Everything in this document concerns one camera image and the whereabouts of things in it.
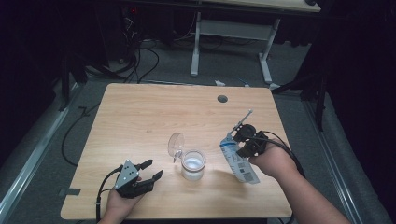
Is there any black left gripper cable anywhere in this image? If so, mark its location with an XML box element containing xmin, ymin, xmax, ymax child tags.
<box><xmin>95</xmin><ymin>163</ymin><xmax>124</xmax><ymax>224</ymax></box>

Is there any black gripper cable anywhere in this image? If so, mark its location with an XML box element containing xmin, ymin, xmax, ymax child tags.
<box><xmin>95</xmin><ymin>163</ymin><xmax>124</xmax><ymax>224</ymax></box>
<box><xmin>256</xmin><ymin>130</ymin><xmax>308</xmax><ymax>179</ymax></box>

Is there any grey tape piece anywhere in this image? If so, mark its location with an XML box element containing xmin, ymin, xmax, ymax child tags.
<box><xmin>58</xmin><ymin>188</ymin><xmax>81</xmax><ymax>197</ymax></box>

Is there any black metal stand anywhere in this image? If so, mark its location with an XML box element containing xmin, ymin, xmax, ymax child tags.
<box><xmin>271</xmin><ymin>71</ymin><xmax>329</xmax><ymax>133</ymax></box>
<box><xmin>58</xmin><ymin>55</ymin><xmax>89</xmax><ymax>112</ymax></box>

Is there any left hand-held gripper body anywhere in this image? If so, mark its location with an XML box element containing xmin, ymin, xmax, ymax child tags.
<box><xmin>114</xmin><ymin>159</ymin><xmax>155</xmax><ymax>200</ymax></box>

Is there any aluminium floor rail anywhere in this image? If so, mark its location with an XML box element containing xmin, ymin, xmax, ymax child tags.
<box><xmin>305</xmin><ymin>102</ymin><xmax>364</xmax><ymax>224</ymax></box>
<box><xmin>0</xmin><ymin>83</ymin><xmax>82</xmax><ymax>220</ymax></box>

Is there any person's right hand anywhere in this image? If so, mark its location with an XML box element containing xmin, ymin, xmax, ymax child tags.
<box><xmin>248</xmin><ymin>145</ymin><xmax>299</xmax><ymax>179</ymax></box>

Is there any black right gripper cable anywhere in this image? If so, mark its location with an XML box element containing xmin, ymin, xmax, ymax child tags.
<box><xmin>256</xmin><ymin>130</ymin><xmax>308</xmax><ymax>179</ymax></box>

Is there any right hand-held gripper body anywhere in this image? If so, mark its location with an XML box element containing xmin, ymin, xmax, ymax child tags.
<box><xmin>230</xmin><ymin>108</ymin><xmax>270</xmax><ymax>159</ymax></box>

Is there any person's left hand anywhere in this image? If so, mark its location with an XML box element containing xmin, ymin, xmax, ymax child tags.
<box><xmin>98</xmin><ymin>176</ymin><xmax>145</xmax><ymax>224</ymax></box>

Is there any white and blue printed bag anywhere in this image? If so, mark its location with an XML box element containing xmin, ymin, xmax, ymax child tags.
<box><xmin>219</xmin><ymin>133</ymin><xmax>262</xmax><ymax>186</ymax></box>

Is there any white-framed desk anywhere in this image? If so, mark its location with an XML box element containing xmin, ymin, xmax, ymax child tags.
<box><xmin>190</xmin><ymin>0</ymin><xmax>321</xmax><ymax>86</ymax></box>

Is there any black floor cable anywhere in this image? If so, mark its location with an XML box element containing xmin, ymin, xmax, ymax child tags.
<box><xmin>61</xmin><ymin>102</ymin><xmax>102</xmax><ymax>167</ymax></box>

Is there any bundle of black cables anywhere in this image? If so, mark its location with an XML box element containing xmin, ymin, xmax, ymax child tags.
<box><xmin>122</xmin><ymin>15</ymin><xmax>161</xmax><ymax>84</ymax></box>

